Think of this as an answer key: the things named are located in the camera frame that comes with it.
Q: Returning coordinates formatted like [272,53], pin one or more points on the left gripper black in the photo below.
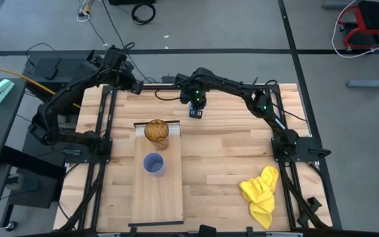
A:
[118,64]

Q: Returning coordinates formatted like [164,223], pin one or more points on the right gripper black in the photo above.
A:
[196,98]

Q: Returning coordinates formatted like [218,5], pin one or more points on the light blue plastic cup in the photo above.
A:
[153,164]

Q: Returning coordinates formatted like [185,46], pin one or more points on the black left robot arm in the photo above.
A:
[64,95]

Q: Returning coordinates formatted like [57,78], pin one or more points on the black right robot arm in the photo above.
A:
[229,85]

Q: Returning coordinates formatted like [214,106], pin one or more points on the wooden shelf board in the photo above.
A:
[156,197]

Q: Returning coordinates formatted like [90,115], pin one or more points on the black equipment cart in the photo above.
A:
[44,70]

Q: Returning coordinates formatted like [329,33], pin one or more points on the yellow cloth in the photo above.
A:
[260,197]

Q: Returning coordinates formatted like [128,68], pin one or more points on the mint green stapler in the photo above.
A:
[0,90]

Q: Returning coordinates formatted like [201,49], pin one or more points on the grey metal floor foot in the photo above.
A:
[370,84]

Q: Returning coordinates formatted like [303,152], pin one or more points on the red rolling stool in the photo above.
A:
[370,19]

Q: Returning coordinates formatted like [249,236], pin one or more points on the black aluminium frame rail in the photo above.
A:
[324,233]
[112,108]
[288,204]
[96,197]
[308,207]
[150,86]

